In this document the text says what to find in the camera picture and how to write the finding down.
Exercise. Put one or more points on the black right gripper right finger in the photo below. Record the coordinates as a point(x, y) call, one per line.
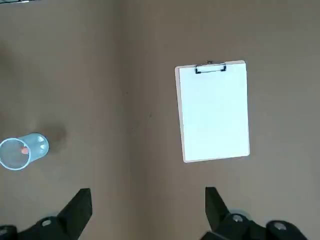
point(225, 225)

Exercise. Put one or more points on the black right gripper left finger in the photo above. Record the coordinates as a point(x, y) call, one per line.
point(70, 220)

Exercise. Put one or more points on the orange pencil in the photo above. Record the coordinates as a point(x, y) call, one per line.
point(24, 150)

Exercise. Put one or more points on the blue translucent plastic cup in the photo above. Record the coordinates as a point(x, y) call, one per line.
point(37, 146)

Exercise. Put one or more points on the white clipboard with black clip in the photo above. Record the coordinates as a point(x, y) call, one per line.
point(215, 112)

